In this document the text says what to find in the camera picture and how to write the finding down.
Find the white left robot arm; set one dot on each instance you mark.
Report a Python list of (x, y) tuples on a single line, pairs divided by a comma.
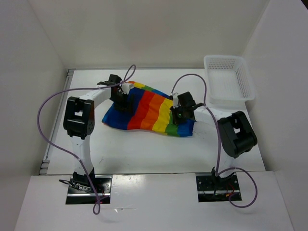
[(79, 122)]

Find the rainbow striped shorts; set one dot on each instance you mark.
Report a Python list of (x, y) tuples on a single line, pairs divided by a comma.
[(150, 111)]

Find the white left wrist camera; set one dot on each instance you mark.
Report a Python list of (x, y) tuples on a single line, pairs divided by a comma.
[(126, 87)]

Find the white plastic basket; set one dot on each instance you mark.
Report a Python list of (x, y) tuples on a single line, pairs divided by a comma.
[(229, 79)]

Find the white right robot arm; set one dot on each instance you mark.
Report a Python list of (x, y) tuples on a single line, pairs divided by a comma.
[(235, 133)]

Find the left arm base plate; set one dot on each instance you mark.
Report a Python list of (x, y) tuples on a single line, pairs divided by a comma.
[(79, 194)]

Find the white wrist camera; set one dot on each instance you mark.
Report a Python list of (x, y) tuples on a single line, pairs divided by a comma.
[(175, 99), (126, 87)]

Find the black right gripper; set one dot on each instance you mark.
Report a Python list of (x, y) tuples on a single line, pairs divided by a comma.
[(176, 120)]

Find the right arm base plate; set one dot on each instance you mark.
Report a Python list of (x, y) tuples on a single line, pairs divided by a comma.
[(208, 191)]

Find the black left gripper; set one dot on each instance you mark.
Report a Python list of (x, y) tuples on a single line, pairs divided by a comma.
[(125, 106)]

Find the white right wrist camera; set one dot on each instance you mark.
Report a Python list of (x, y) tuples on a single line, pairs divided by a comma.
[(175, 99)]

